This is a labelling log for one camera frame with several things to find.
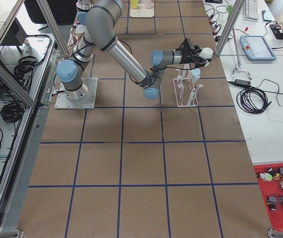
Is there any pink cup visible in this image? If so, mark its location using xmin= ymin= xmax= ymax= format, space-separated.
xmin=143 ymin=0 xmax=152 ymax=9

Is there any red parts tray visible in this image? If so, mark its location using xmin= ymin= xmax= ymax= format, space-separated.
xmin=254 ymin=163 xmax=283 ymax=232

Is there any coiled black cable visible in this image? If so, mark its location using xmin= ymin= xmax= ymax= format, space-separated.
xmin=239 ymin=88 xmax=272 ymax=114

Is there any blue teach pendant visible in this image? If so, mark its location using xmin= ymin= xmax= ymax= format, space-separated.
xmin=239 ymin=36 xmax=277 ymax=61

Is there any pale green cup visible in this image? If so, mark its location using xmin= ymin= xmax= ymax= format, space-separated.
xmin=199 ymin=48 xmax=213 ymax=59

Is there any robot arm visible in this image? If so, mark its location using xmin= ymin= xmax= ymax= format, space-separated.
xmin=57 ymin=0 xmax=213 ymax=100

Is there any yellow cup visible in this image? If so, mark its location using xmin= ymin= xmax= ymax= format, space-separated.
xmin=130 ymin=0 xmax=138 ymax=9

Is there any cream plastic tray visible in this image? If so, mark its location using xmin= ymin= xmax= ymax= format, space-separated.
xmin=129 ymin=0 xmax=155 ymax=18

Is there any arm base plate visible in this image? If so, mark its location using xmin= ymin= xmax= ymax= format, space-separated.
xmin=55 ymin=77 xmax=98 ymax=110

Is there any white keyboard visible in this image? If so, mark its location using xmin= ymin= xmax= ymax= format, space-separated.
xmin=244 ymin=0 xmax=259 ymax=21

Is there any light blue cup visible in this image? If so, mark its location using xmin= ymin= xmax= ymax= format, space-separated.
xmin=191 ymin=68 xmax=201 ymax=84

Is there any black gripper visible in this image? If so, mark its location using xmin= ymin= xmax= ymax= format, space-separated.
xmin=179 ymin=45 xmax=211 ymax=68

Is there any black power adapter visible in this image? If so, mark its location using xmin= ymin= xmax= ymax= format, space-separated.
xmin=228 ymin=79 xmax=251 ymax=88

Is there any white wire cup rack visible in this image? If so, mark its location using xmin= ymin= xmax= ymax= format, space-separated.
xmin=173 ymin=63 xmax=203 ymax=108

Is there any aluminium frame post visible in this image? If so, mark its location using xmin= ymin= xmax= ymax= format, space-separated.
xmin=215 ymin=0 xmax=245 ymax=56

